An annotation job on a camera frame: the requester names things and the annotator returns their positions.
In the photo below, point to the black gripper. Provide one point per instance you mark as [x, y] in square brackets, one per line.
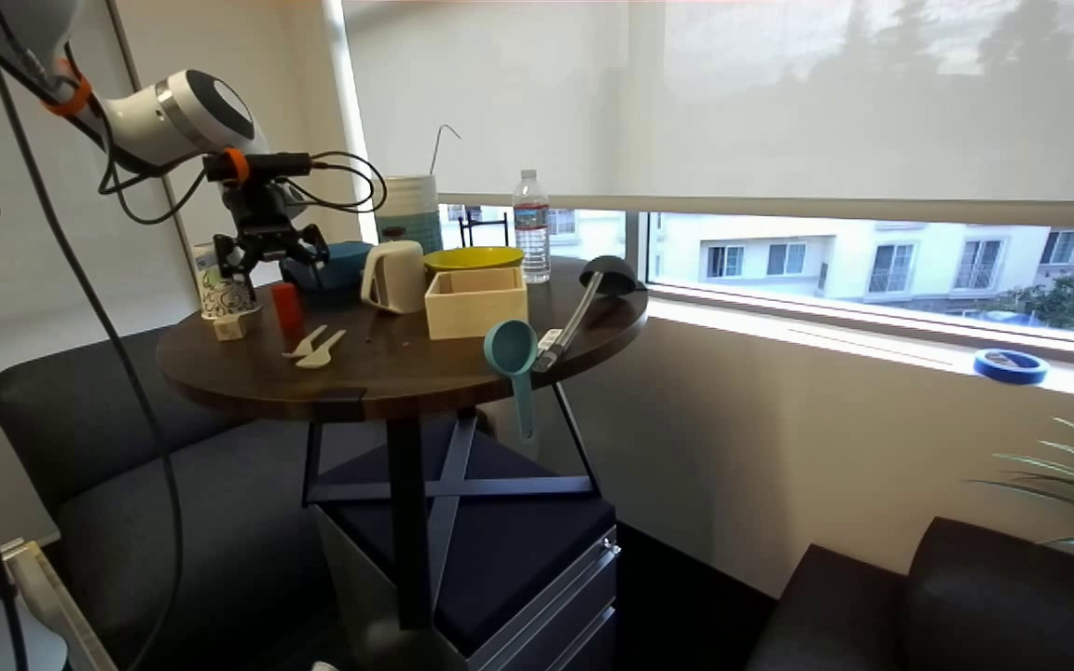
[266, 218]

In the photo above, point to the printed white paper cup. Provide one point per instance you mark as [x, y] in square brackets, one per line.
[220, 289]

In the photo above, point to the red rectangular block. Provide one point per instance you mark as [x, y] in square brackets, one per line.
[285, 315]

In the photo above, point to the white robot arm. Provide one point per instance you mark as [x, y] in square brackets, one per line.
[176, 112]

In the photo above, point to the blue plastic bowl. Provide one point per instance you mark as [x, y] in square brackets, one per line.
[343, 266]

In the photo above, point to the pale wooden fork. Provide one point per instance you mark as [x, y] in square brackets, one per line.
[324, 351]

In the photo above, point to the white and teal striped jar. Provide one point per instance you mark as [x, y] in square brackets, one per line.
[411, 208]

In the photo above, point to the thin metal rod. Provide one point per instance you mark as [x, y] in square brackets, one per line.
[434, 142]

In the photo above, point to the yellow plate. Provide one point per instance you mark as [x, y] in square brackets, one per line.
[472, 258]

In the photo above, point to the light wooden box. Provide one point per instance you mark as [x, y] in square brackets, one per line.
[475, 302]

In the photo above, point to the clear plastic water bottle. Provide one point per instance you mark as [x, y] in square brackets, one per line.
[535, 230]

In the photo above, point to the dark grey fabric sofa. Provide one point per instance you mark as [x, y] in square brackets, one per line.
[239, 536]

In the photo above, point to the black metal table base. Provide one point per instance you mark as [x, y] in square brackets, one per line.
[409, 524]

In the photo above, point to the dark cushioned metal cabinet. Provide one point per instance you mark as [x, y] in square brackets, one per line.
[524, 561]

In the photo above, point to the beige board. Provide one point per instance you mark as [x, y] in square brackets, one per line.
[59, 611]

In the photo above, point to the white roller blind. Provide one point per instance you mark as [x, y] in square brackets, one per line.
[747, 97]

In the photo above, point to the black leather sofa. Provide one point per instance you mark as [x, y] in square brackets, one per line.
[961, 599]

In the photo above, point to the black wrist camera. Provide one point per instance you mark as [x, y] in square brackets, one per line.
[278, 166]

